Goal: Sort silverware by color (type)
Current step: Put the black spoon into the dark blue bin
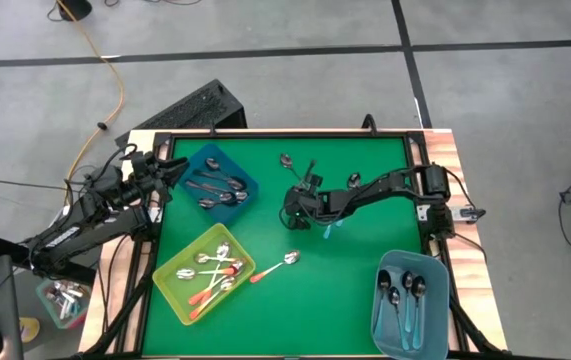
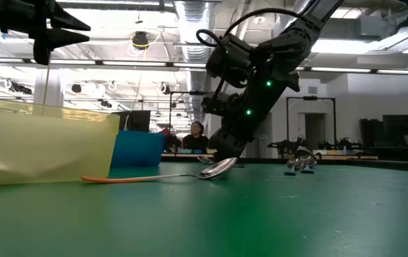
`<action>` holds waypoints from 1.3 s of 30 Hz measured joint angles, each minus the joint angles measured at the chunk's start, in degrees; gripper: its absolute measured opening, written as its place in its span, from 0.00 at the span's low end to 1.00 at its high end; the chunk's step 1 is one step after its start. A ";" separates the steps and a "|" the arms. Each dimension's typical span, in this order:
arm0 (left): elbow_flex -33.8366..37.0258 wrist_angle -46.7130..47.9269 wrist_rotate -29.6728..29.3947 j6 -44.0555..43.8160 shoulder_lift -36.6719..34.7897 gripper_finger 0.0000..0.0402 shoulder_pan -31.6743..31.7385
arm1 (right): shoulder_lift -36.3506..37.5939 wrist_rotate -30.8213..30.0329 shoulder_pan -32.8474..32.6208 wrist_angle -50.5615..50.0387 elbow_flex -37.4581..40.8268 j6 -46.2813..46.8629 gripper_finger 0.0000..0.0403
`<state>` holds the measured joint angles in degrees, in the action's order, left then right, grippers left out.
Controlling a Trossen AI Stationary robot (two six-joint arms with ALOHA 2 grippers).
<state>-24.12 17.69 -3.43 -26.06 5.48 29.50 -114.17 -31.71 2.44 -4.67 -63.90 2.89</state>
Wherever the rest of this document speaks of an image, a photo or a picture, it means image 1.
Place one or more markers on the black desk bar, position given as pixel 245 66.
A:
pixel 0 250

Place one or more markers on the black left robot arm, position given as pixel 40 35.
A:
pixel 65 240

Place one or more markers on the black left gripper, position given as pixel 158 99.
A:
pixel 150 177

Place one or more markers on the yellow round disc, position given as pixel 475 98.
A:
pixel 30 330

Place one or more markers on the grey-blue plastic bin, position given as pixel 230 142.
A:
pixel 435 310

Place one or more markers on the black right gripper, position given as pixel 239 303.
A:
pixel 325 205

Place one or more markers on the black diagonal frame strut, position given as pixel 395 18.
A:
pixel 465 320
pixel 120 320

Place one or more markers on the black round floor base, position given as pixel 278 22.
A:
pixel 76 7

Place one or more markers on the dark blue plastic bin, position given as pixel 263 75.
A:
pixel 230 215

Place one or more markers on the black perforated computer case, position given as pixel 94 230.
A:
pixel 190 107

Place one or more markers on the teal tray of small parts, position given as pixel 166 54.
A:
pixel 40 295

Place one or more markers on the grey connector box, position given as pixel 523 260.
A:
pixel 467 213

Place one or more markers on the yellow-green plastic bin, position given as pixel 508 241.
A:
pixel 175 290

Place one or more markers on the dark metal spoon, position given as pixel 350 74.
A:
pixel 287 160
pixel 211 164
pixel 207 203
pixel 311 169
pixel 241 196
pixel 227 197

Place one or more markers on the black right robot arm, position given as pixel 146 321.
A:
pixel 380 192

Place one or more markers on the silver angle bracket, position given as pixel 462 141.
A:
pixel 421 213
pixel 155 215

